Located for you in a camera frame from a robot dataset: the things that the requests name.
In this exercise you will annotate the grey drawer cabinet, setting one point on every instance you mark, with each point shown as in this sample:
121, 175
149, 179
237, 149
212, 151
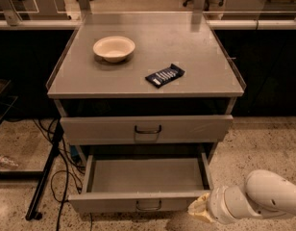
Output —
85, 85

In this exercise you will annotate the grey drawer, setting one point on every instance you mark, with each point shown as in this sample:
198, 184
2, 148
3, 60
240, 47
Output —
145, 129
142, 185

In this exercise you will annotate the white horizontal rail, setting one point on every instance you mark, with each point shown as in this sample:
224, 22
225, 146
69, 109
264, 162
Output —
214, 24

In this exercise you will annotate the dark side shelf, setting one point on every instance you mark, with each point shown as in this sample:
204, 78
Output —
6, 99

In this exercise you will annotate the white ceramic bowl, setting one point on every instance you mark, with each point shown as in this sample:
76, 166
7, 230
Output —
114, 49

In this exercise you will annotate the black tripod stand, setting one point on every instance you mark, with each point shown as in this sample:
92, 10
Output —
32, 212

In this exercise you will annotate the padded gripper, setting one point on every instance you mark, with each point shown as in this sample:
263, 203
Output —
216, 203

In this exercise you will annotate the clear plastic bottle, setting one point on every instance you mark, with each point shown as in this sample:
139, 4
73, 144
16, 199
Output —
7, 162

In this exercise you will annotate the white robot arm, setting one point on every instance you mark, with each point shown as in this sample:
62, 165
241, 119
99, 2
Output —
263, 195

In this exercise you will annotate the dark blue snack wrapper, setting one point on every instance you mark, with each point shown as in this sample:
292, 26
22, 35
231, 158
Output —
165, 76

